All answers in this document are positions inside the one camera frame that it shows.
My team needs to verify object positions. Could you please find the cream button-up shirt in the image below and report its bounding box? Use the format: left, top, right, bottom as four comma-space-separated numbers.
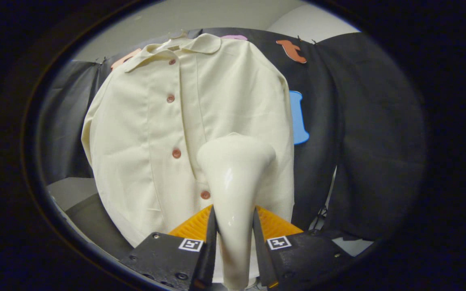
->
81, 33, 295, 248

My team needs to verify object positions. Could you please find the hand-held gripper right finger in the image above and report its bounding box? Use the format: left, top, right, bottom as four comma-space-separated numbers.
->
252, 205, 353, 290

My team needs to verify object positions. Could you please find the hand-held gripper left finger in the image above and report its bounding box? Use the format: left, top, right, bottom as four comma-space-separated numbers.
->
120, 204, 217, 291

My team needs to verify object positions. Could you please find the black backdrop cloth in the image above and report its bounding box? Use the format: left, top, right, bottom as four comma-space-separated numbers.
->
41, 27, 428, 243

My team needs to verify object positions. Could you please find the cream garment steamer head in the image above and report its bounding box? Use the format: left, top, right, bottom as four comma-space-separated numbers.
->
197, 133, 277, 291

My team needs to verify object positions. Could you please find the grey drawer cabinet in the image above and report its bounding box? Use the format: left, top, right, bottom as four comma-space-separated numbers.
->
64, 193, 136, 259

